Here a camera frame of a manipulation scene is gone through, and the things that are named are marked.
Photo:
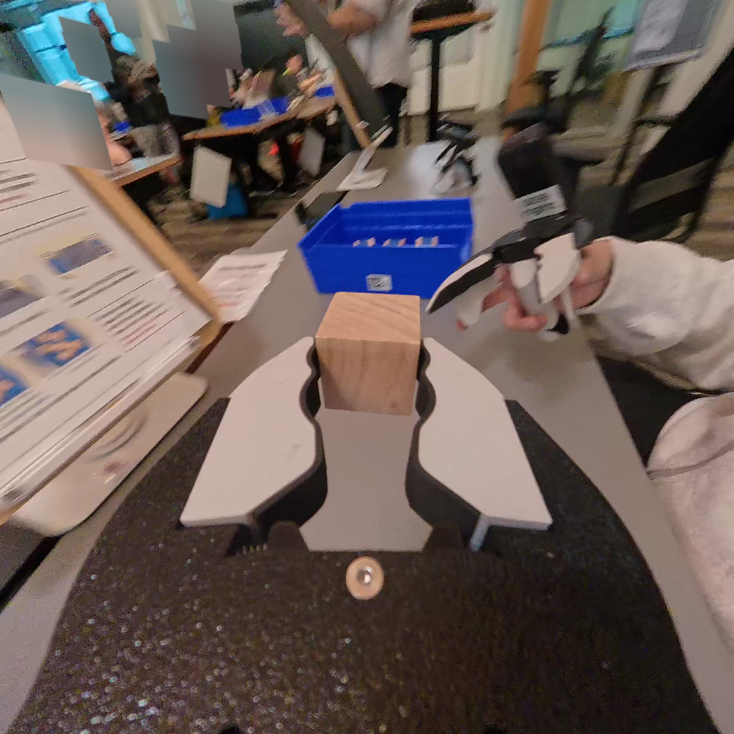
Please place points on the person's white clothing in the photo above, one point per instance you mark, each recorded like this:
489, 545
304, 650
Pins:
699, 459

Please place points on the wall poster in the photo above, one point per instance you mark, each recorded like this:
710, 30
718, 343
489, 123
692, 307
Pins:
668, 28

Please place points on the printed paper sheet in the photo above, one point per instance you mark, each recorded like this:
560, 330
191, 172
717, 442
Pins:
241, 281

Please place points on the grey and black tool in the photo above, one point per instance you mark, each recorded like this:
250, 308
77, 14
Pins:
459, 160

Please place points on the blue-taped wooden cube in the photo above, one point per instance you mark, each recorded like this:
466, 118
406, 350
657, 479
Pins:
367, 355

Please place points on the white board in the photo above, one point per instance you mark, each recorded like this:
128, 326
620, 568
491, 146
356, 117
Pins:
211, 175

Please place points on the person's right forearm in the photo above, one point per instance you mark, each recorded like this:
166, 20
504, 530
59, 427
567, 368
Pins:
665, 309

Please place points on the grey slanted board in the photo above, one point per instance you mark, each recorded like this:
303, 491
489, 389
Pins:
344, 63

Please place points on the wooden door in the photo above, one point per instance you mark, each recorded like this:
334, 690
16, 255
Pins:
530, 51

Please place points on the white paper sign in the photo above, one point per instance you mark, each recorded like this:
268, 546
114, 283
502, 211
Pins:
364, 178

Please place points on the cluster of wooden cubes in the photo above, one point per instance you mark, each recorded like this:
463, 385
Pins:
427, 241

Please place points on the small blue bin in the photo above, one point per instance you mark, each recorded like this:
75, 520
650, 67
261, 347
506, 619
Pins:
252, 114

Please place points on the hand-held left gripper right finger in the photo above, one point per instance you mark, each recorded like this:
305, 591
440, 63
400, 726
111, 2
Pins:
481, 447

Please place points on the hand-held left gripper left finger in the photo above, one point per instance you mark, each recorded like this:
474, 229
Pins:
258, 436

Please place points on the black chair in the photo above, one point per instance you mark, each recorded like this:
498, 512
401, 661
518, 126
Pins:
688, 160

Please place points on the wooden high table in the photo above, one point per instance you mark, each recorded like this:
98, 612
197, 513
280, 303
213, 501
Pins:
453, 23

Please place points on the person's right hand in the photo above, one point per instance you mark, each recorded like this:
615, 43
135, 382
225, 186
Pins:
593, 269

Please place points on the blue plastic bin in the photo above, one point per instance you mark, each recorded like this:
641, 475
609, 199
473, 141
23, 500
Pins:
344, 269

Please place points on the instruction sheets on wooden board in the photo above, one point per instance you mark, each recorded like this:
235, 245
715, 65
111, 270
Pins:
86, 286

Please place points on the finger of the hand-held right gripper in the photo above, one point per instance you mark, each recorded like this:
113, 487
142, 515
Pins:
473, 298
559, 264

